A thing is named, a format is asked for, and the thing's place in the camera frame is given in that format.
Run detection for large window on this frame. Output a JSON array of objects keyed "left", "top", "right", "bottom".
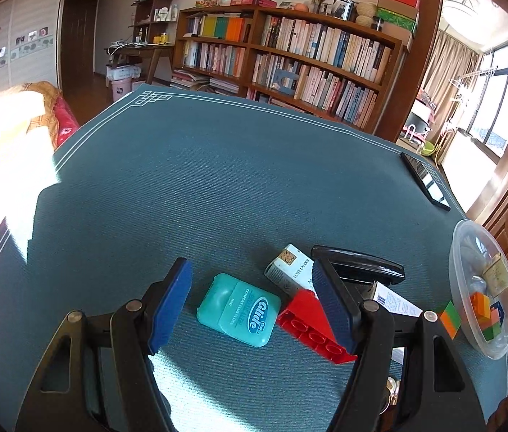
[{"left": 470, "top": 36, "right": 508, "bottom": 154}]

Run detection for orange green puzzle cube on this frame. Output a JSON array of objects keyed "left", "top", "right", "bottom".
[
  {"left": 481, "top": 310, "right": 507, "bottom": 342},
  {"left": 433, "top": 301, "right": 462, "bottom": 338}
]

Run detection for stack of coloured boxes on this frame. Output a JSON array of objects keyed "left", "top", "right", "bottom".
[{"left": 375, "top": 0, "right": 420, "bottom": 48}]

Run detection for black smartphone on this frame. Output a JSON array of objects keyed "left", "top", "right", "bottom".
[{"left": 400, "top": 152, "right": 452, "bottom": 212}]

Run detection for stack of magazines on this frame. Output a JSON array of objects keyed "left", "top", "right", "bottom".
[{"left": 171, "top": 68, "right": 241, "bottom": 96}]

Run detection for black stapler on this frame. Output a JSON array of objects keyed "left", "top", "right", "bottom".
[{"left": 310, "top": 245, "right": 405, "bottom": 295}]

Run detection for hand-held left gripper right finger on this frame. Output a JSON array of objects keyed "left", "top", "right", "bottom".
[{"left": 310, "top": 261, "right": 491, "bottom": 432}]

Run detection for white drying rack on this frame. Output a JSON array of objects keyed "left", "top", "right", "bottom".
[{"left": 434, "top": 67, "right": 495, "bottom": 163}]

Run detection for wooden bookshelf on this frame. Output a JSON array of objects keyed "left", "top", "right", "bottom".
[{"left": 174, "top": 4, "right": 405, "bottom": 131}]

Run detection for wooden side desk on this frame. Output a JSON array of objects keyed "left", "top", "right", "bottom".
[{"left": 110, "top": 42, "right": 176, "bottom": 86}]

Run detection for rows of upright books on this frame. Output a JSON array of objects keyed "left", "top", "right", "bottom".
[{"left": 182, "top": 13, "right": 392, "bottom": 127}]

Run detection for beige small carton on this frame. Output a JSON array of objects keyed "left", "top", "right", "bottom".
[{"left": 482, "top": 254, "right": 508, "bottom": 298}]

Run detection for dark wooden door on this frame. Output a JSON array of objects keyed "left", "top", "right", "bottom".
[{"left": 60, "top": 0, "right": 108, "bottom": 113}]

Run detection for beige curtain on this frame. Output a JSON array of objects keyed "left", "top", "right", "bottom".
[{"left": 420, "top": 31, "right": 480, "bottom": 113}]

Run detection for orange patterned blanket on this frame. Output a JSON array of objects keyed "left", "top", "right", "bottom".
[{"left": 0, "top": 81, "right": 79, "bottom": 181}]

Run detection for round ceiling lamp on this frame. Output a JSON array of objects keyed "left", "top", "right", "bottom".
[{"left": 443, "top": 0, "right": 484, "bottom": 23}]

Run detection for blue cardboard frame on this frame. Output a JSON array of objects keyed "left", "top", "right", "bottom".
[{"left": 276, "top": 71, "right": 300, "bottom": 95}]

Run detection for white plastic bag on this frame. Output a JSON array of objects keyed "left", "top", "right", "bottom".
[{"left": 105, "top": 64, "right": 141, "bottom": 82}]

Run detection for grey patterned cosmetic box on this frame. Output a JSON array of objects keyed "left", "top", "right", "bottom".
[{"left": 264, "top": 244, "right": 315, "bottom": 300}]

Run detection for small gold metal object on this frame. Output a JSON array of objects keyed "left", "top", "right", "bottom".
[{"left": 382, "top": 375, "right": 403, "bottom": 415}]

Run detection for clear plastic bowl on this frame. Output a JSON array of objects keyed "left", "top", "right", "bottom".
[{"left": 448, "top": 219, "right": 508, "bottom": 361}]

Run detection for white stool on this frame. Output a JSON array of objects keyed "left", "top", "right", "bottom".
[{"left": 400, "top": 123, "right": 430, "bottom": 149}]

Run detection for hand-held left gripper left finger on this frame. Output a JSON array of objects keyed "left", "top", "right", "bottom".
[{"left": 15, "top": 257, "right": 194, "bottom": 432}]

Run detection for orange building block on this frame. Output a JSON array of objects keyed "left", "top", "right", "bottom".
[{"left": 469, "top": 292, "right": 493, "bottom": 327}]

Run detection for teal dental floss box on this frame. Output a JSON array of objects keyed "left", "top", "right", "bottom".
[{"left": 196, "top": 273, "right": 282, "bottom": 348}]

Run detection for pink waste bin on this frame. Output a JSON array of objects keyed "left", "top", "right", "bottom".
[{"left": 109, "top": 76, "right": 133, "bottom": 104}]

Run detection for teal cloth-covered desktop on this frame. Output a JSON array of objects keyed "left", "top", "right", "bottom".
[{"left": 0, "top": 83, "right": 508, "bottom": 432}]

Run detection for red building block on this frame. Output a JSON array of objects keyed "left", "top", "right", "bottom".
[{"left": 276, "top": 289, "right": 358, "bottom": 365}]

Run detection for small wooden shelf unit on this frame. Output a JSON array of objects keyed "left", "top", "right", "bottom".
[{"left": 130, "top": 0, "right": 180, "bottom": 46}]

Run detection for black photo frame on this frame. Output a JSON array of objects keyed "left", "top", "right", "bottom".
[{"left": 319, "top": 0, "right": 356, "bottom": 21}]

